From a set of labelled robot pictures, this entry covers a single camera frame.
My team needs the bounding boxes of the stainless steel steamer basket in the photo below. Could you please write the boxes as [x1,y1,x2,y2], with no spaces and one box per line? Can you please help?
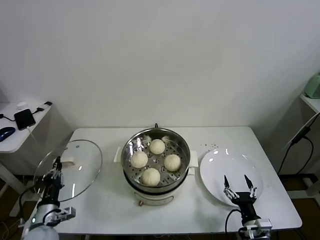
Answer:
[120,128,191,191]

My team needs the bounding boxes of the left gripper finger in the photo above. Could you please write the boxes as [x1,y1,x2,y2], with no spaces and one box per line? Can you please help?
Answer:
[53,156,63,176]
[43,169,58,184]

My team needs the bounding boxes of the black smartphone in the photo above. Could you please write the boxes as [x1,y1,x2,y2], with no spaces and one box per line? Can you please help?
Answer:
[13,108,37,131]

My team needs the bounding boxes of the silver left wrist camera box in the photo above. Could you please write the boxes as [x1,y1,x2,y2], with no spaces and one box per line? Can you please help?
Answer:
[48,206,77,223]

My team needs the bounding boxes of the white steamed baozi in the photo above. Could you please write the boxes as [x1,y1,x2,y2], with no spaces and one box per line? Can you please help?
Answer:
[163,154,182,172]
[149,138,166,155]
[141,167,161,187]
[130,151,149,169]

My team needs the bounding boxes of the black power adapter cable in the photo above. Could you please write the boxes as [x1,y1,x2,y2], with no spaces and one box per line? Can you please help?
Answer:
[276,126,315,176]

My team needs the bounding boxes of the mint green appliance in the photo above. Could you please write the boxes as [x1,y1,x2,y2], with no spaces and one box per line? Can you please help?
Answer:
[304,71,320,99]

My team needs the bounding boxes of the thin white charging cable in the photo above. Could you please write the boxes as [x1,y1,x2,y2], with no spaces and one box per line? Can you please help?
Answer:
[24,126,45,151]

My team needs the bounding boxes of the white round plate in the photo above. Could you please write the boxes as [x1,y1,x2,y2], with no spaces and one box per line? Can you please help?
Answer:
[199,148,264,208]

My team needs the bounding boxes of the white side table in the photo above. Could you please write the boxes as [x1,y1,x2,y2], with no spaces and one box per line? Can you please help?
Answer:
[0,101,73,218]

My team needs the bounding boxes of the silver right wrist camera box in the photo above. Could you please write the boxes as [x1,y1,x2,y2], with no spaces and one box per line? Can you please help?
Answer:
[246,218,273,233]

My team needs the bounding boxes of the white shelf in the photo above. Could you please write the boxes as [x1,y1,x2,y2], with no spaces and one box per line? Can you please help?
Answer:
[299,92,320,113]

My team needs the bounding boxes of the glass pot lid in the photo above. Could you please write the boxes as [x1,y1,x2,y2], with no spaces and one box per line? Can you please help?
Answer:
[33,139,103,203]

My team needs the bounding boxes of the white cable by shelf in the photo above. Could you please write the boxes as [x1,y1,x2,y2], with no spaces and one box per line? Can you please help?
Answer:
[281,115,316,152]

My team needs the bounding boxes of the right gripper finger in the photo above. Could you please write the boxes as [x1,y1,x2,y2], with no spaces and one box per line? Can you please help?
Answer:
[223,175,238,200]
[244,174,258,200]

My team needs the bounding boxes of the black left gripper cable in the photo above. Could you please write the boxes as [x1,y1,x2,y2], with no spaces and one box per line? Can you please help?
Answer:
[18,186,43,226]

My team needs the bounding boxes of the blue computer mouse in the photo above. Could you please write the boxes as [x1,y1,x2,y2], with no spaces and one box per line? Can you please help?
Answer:
[0,126,16,143]

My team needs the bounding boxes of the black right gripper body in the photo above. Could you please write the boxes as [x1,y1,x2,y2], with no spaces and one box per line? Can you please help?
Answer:
[231,191,258,221]

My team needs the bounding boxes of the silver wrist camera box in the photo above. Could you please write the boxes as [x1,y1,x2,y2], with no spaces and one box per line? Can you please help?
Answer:
[48,206,77,223]
[246,218,273,233]

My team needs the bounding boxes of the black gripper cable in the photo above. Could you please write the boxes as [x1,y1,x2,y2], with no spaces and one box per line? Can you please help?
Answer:
[18,186,43,226]
[224,209,242,240]

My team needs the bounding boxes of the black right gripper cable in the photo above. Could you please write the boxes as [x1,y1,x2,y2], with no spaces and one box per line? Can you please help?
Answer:
[224,209,242,240]

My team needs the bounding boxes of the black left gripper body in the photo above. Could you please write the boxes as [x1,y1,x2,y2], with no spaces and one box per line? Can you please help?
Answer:
[41,174,63,205]

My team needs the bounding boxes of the black cable with connectors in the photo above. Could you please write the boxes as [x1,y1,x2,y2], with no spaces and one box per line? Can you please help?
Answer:
[29,101,53,115]

